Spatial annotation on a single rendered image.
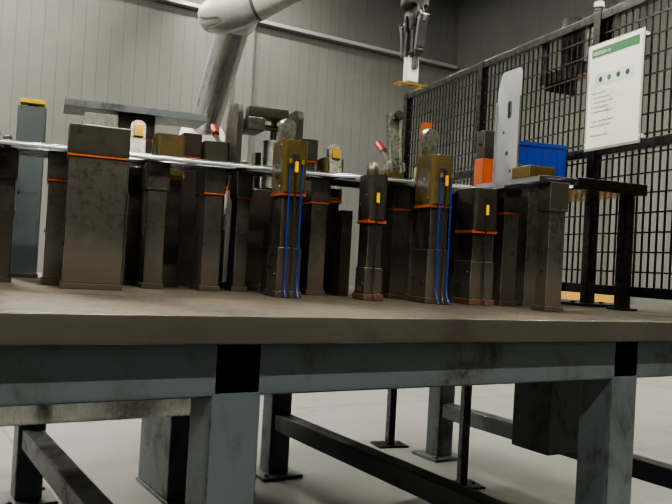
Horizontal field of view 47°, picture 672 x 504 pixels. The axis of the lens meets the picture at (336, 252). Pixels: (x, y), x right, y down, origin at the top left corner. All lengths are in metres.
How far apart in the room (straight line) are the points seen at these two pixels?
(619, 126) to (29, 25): 11.29
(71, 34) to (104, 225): 11.42
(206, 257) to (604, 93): 1.22
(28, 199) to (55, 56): 10.77
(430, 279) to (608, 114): 0.80
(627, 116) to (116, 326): 1.60
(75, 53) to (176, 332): 11.97
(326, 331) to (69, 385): 0.36
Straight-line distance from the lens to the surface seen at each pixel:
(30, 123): 2.14
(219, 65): 2.52
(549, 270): 1.77
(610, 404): 1.65
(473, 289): 1.86
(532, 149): 2.29
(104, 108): 2.12
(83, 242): 1.62
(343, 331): 1.15
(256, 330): 1.08
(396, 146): 2.20
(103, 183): 1.62
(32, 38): 12.85
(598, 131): 2.33
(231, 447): 1.14
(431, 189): 1.79
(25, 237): 2.12
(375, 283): 1.78
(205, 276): 1.80
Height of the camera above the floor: 0.78
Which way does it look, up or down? 1 degrees up
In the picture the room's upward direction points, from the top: 3 degrees clockwise
